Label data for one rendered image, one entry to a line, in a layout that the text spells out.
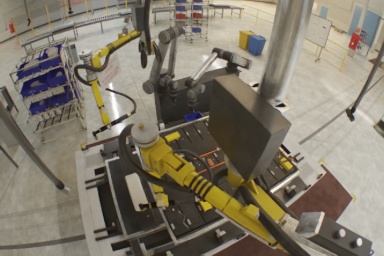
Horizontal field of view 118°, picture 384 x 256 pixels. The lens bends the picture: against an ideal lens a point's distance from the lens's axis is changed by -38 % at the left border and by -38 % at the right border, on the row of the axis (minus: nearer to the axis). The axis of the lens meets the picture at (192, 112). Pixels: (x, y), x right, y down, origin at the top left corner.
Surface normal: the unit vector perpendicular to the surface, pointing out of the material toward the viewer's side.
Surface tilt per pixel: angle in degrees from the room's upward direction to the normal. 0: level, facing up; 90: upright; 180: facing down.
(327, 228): 0
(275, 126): 0
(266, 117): 0
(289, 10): 90
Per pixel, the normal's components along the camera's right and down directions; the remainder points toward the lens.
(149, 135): 0.03, -0.75
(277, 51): -0.71, 0.45
